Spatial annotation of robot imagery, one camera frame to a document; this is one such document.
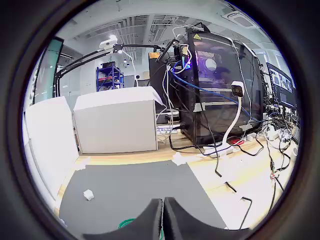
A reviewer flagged small white plastic terminal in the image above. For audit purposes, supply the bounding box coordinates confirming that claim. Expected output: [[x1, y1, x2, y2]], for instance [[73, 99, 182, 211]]
[[83, 189, 95, 202]]

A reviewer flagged round green lid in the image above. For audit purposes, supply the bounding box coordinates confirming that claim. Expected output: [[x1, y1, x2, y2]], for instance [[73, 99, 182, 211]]
[[117, 217, 137, 230]]

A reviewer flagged dark grey mat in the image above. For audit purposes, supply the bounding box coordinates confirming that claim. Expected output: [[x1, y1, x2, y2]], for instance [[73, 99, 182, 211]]
[[59, 159, 228, 233]]

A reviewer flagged white tape piece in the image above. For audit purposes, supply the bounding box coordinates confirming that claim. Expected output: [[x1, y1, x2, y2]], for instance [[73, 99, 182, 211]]
[[74, 156, 91, 171], [172, 151, 188, 166]]

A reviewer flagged white power strip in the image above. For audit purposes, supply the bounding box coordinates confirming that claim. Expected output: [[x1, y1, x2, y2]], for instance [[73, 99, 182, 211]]
[[202, 142, 237, 159]]

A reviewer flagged white box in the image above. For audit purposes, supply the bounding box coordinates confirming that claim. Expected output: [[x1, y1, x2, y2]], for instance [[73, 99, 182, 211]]
[[73, 86, 163, 155]]

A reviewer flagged black computer case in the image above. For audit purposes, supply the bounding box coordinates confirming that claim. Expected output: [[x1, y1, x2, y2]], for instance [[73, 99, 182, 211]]
[[178, 27, 267, 148]]

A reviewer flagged white partition board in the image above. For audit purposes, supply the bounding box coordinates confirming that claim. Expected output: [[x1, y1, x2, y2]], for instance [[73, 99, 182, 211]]
[[21, 96, 80, 203]]

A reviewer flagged black tower case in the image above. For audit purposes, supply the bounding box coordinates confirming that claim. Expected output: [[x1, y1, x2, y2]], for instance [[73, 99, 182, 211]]
[[148, 51, 176, 108]]

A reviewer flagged blue shelf rack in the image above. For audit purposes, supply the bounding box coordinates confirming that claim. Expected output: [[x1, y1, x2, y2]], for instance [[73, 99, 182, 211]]
[[96, 62, 125, 93]]

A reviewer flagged black computer monitor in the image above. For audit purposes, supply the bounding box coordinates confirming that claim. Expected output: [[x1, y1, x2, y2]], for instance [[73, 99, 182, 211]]
[[266, 62, 298, 110]]

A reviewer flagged thin black camera cable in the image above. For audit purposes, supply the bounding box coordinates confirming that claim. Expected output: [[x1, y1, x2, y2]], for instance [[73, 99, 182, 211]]
[[213, 147, 253, 230]]

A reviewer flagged white gooseneck camera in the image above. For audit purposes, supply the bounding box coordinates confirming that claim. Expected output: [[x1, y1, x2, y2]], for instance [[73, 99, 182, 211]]
[[221, 80, 245, 148]]

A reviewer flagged white boom-mounted camera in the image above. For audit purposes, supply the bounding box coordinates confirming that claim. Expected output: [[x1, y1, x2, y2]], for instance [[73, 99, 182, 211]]
[[98, 34, 119, 51]]

